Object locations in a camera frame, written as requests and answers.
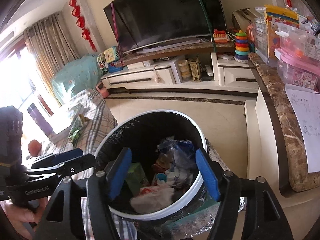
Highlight blue transparent plastic bag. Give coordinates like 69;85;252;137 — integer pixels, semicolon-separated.
157;136;196;171

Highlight green snack wrapper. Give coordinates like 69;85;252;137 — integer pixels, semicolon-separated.
125;163;150;196

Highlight orange blue snack wrapper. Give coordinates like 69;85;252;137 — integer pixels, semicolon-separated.
152;153;174;185

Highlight white rimmed black trash bin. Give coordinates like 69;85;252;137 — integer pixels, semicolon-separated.
95;109;209;221

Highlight person's left hand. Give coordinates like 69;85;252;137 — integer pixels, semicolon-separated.
1;197;49;239

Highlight red apple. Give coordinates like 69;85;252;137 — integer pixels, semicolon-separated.
28;140;42;157

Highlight purple thermos bottle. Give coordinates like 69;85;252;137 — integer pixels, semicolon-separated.
27;103;54;137

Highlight plaid grey red tablecloth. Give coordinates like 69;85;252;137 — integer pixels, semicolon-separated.
40;89;137;239

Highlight children's activity book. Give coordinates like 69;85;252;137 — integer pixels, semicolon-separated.
52;103;82;134

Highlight marble topped counter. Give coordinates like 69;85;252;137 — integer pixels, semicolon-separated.
248;53;319;196

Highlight teal floral covered bundle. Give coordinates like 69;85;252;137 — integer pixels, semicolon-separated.
51;54;101;105

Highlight white tv cabinet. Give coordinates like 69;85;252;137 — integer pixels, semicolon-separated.
101;53;258;95

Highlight white paper sheet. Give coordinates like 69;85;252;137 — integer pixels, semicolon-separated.
285;84;320;173

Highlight wooden abacus toy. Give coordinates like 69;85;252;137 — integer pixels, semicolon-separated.
188;58;201;82

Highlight stacked round wooden containers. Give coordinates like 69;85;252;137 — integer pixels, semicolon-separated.
177;59;189;79

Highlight yellow toy phone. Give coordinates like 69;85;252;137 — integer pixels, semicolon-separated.
104;46;119;63

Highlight beige patterned curtain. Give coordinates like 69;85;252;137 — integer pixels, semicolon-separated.
23;12;79;105

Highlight red toy telephone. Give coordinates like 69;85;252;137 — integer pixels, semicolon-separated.
213;29;230;43

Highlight pink lidded plastic box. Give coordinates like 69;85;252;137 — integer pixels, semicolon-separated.
274;22;319;92

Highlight red hanging lantern decoration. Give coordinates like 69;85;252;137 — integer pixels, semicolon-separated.
69;0;97;52

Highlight black curved television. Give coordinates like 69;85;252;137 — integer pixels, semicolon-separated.
104;0;227;53

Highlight black tracking camera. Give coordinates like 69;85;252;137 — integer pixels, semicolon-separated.
1;106;23;178

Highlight rainbow stacking ring toy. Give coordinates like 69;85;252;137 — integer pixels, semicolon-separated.
234;30;250;63

